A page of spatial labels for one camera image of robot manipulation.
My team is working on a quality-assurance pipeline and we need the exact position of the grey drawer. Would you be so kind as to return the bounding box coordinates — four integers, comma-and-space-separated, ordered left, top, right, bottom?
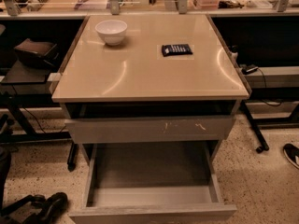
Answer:
69, 142, 236, 224
65, 116, 235, 144

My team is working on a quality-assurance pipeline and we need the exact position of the grey drawer cabinet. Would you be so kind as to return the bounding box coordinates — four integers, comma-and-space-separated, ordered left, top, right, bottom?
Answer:
52, 14, 250, 155

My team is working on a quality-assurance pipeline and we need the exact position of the grey top drawer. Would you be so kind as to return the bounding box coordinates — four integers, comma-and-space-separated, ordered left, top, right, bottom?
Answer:
65, 116, 235, 144

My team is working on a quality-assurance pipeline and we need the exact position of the dark blue snack packet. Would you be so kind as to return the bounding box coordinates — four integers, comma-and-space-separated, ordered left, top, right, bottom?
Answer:
161, 44, 192, 57

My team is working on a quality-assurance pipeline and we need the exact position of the white ceramic bowl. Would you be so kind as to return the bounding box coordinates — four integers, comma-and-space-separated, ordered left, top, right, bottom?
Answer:
95, 20, 128, 46

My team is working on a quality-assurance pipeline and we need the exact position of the black caster leg left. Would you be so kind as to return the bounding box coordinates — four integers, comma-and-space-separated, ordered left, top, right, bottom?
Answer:
67, 143, 78, 172

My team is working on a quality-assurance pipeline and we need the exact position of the black power adapter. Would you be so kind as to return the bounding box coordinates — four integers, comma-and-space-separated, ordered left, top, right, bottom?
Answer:
241, 64, 258, 75

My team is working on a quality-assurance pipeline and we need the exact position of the dark box on side table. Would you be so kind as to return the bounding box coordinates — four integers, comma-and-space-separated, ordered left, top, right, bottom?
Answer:
14, 38, 59, 69

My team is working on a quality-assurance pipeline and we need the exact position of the black table leg with caster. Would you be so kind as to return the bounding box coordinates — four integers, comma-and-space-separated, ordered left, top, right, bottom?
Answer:
241, 102, 269, 153

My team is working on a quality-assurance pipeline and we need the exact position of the black side table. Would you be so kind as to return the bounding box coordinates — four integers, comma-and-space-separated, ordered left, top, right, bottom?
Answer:
0, 61, 70, 144

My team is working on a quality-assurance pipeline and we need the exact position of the dark shoe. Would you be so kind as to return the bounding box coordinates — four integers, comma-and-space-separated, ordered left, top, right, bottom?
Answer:
283, 143, 299, 169

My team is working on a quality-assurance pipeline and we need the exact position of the grey coiled spring object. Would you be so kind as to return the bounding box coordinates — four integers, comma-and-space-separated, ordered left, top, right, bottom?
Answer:
27, 0, 49, 12

